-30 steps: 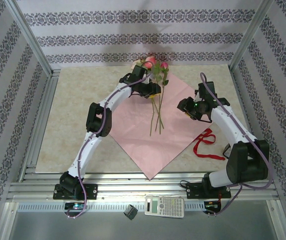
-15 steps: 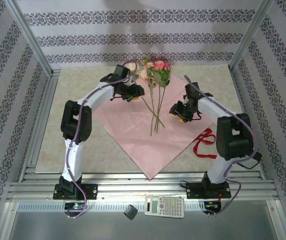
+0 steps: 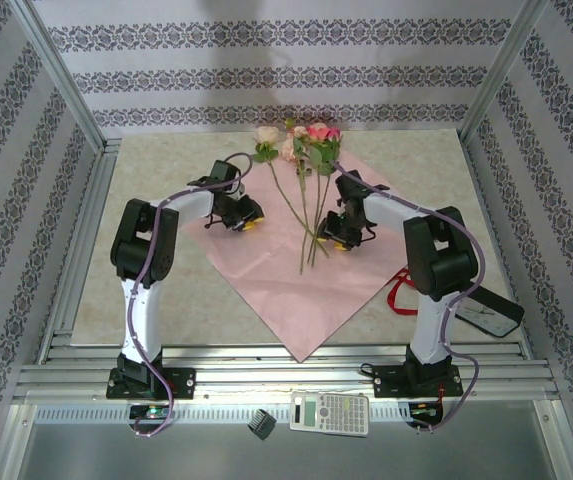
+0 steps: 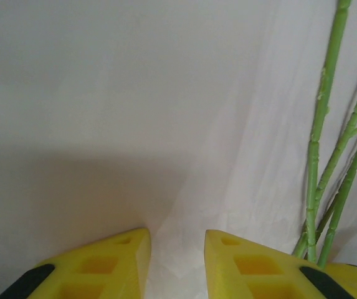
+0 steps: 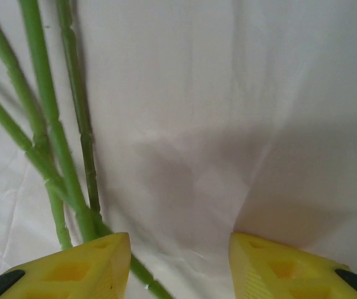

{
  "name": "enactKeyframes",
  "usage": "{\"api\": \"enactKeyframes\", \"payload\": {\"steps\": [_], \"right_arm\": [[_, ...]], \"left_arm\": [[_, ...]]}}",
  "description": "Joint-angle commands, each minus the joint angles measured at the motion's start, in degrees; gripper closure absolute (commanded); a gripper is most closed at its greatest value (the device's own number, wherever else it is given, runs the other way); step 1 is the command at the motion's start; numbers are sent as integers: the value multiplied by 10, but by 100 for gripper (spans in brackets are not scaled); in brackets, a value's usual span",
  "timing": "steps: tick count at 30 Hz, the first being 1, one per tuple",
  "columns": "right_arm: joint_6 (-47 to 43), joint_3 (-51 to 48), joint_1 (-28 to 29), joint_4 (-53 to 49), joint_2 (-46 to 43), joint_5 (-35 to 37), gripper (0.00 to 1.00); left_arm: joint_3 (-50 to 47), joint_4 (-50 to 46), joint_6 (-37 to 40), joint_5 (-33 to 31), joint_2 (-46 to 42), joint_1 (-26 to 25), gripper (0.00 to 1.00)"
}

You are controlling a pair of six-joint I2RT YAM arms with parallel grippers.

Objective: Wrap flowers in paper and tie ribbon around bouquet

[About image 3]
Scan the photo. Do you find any pink purple wrapping paper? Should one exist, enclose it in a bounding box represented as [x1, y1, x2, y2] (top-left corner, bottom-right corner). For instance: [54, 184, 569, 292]
[180, 147, 412, 364]

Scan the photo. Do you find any red satin ribbon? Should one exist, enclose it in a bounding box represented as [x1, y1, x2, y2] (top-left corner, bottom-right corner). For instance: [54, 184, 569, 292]
[385, 267, 420, 317]

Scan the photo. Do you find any pale pink fake rose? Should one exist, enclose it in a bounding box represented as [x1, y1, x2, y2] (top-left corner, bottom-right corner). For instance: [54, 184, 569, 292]
[251, 124, 331, 259]

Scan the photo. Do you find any magenta fake rose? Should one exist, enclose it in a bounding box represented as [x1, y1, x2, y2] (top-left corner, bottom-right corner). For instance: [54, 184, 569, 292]
[314, 127, 343, 246]

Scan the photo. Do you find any coral fake rose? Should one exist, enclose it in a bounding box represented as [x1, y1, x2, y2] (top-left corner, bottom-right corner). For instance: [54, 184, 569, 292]
[305, 122, 329, 266]

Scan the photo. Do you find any black alarm clock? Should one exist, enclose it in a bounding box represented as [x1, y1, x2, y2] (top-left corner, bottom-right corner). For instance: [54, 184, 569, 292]
[454, 285, 526, 339]

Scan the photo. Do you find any grey scientific calculator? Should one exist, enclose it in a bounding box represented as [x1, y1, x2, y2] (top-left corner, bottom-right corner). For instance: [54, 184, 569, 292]
[289, 391, 370, 438]

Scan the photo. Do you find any black ribbed plastic clip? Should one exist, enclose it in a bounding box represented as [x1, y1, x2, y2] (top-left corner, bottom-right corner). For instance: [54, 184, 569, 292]
[246, 408, 277, 441]

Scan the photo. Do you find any small circuit board green light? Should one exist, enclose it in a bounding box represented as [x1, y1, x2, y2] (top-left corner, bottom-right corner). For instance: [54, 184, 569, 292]
[129, 405, 172, 420]

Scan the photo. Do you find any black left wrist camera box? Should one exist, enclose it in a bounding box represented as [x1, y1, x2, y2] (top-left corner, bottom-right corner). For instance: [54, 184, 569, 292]
[209, 158, 243, 190]

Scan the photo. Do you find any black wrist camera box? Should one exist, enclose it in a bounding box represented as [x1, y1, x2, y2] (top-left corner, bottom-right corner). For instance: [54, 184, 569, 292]
[209, 158, 243, 190]
[334, 170, 365, 201]

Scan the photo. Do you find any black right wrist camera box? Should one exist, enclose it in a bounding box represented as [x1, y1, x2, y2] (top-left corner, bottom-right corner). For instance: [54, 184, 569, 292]
[334, 170, 365, 201]

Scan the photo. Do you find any aluminium extrusion frame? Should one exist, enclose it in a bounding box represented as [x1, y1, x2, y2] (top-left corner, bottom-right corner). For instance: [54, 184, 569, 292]
[0, 0, 573, 480]

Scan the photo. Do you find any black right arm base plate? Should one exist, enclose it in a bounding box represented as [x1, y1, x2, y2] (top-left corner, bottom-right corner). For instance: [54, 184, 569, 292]
[373, 363, 463, 400]

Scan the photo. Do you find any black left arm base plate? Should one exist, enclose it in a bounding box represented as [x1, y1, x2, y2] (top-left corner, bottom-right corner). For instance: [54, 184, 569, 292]
[107, 367, 197, 401]

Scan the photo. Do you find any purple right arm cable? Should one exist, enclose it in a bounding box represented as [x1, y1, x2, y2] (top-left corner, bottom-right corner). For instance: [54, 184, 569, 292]
[330, 159, 485, 435]

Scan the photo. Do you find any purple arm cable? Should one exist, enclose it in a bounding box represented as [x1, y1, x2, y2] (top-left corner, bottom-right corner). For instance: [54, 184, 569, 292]
[124, 152, 253, 440]
[330, 159, 485, 435]

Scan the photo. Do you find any perforated metal cable tray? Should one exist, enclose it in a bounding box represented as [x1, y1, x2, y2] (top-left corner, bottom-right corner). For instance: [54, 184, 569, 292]
[33, 402, 542, 425]

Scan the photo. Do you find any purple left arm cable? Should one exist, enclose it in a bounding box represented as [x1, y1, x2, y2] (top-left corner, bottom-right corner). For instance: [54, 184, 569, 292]
[124, 152, 253, 440]

